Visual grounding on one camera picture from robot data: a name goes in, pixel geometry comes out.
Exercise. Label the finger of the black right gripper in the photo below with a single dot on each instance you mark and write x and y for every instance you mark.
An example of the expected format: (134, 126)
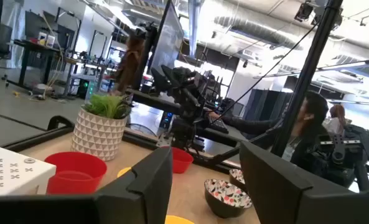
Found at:
(160, 81)
(171, 73)

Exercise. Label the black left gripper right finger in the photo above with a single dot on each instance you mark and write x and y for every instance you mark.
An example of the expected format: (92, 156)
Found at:
(280, 193)

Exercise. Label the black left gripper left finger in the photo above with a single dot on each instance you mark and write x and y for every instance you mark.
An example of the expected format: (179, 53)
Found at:
(147, 193)

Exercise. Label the yellow plastic mini bowl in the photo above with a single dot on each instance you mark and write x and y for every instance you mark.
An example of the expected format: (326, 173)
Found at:
(123, 172)
(178, 220)

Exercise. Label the black floral patterned mini bowl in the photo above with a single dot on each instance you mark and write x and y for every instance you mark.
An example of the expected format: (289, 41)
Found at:
(224, 194)
(236, 177)

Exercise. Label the red plastic mini bowl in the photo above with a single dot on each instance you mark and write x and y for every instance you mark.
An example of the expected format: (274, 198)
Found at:
(78, 186)
(182, 161)

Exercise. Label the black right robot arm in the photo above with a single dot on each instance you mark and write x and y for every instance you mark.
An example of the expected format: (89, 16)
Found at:
(187, 107)

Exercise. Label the dark computer monitor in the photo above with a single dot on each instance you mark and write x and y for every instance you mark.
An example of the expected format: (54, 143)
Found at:
(168, 40)

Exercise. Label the person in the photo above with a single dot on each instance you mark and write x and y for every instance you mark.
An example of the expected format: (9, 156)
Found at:
(315, 105)
(129, 65)
(336, 116)

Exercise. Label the black keyboard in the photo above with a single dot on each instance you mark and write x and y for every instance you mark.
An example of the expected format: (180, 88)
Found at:
(219, 125)

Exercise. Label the white patterned pot with plant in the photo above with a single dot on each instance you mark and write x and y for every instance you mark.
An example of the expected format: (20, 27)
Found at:
(97, 137)

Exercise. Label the black machine assembly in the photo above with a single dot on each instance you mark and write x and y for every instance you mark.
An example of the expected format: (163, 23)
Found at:
(343, 149)

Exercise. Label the computer tower with green light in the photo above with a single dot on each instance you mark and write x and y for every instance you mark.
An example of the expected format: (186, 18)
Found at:
(84, 88)

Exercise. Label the dark locker cabinets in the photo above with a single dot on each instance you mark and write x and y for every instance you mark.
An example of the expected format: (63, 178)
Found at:
(265, 104)

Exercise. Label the black work table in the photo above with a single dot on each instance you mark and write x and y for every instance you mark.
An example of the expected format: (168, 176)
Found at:
(35, 46)

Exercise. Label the white perforated metal shelf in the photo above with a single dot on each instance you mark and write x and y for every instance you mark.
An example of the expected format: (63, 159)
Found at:
(10, 171)

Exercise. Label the black overhead camera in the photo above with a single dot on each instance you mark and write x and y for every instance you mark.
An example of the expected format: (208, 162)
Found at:
(304, 12)

